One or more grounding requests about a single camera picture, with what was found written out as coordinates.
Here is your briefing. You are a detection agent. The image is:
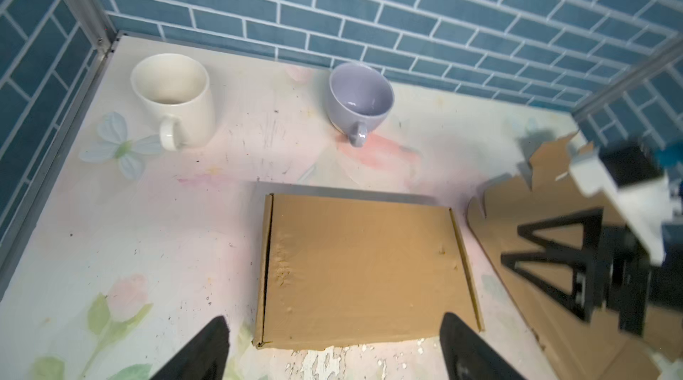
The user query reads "lavender speckled ceramic cup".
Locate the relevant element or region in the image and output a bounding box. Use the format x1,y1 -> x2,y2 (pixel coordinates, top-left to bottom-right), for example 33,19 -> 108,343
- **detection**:
325,63 -> 395,148

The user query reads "brown cardboard box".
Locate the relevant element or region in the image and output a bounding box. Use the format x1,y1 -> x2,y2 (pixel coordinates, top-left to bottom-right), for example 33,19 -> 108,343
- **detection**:
253,193 -> 484,351

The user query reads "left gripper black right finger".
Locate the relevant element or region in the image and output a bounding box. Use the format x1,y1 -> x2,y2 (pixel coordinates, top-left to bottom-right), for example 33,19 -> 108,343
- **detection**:
439,312 -> 525,380

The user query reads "brown cardboard sheet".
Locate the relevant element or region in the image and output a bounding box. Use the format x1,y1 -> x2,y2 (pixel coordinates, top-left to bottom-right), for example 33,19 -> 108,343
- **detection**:
467,136 -> 682,379

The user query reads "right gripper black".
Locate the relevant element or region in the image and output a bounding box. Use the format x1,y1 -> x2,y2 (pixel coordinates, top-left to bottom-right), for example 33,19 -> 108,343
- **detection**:
501,207 -> 682,337

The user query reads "white ceramic mug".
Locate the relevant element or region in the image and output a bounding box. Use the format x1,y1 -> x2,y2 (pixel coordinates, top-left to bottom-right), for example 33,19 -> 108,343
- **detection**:
130,54 -> 217,152

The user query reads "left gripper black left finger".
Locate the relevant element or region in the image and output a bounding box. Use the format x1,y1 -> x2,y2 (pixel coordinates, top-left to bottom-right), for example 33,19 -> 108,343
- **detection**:
151,316 -> 231,380

